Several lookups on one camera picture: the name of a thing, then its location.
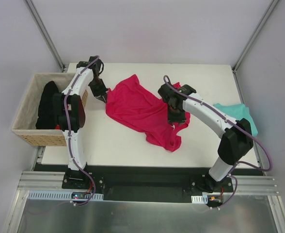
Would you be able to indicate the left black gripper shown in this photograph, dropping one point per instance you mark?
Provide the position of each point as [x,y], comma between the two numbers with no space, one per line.
[100,94]

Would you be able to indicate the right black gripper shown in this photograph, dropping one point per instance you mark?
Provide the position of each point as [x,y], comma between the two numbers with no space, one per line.
[178,118]

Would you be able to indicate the pink t shirt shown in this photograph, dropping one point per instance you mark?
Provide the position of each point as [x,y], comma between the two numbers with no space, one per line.
[130,104]

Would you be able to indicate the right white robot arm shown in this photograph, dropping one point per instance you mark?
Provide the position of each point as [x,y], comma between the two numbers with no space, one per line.
[235,135]

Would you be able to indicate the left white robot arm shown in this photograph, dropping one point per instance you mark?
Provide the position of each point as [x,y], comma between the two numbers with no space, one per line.
[69,111]

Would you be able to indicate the black t shirt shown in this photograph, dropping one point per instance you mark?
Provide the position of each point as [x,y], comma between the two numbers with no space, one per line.
[45,119]

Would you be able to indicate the folded teal t shirt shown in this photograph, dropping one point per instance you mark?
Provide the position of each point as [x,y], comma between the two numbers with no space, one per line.
[238,111]

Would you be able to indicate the wicker laundry basket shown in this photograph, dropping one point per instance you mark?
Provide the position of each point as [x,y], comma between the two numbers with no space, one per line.
[24,124]

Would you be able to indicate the right white cable duct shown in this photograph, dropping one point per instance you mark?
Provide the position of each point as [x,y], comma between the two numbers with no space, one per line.
[199,199]

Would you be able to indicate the white cable duct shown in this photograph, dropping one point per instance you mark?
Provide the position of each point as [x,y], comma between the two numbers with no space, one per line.
[199,199]
[63,195]

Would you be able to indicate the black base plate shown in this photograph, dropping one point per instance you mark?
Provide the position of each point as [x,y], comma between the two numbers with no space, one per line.
[146,184]

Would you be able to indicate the left rear aluminium post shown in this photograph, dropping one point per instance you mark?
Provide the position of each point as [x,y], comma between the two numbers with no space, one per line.
[44,33]

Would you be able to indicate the aluminium post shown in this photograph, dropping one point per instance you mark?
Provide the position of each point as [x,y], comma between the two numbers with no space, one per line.
[255,34]
[44,33]

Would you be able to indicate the aluminium rail frame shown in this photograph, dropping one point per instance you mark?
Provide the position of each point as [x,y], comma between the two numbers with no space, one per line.
[256,207]

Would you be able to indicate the left white cable duct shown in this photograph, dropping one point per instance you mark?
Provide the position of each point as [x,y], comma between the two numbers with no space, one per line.
[63,195]

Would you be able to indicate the right rear aluminium post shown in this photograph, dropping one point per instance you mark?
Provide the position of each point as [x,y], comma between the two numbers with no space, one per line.
[255,34]

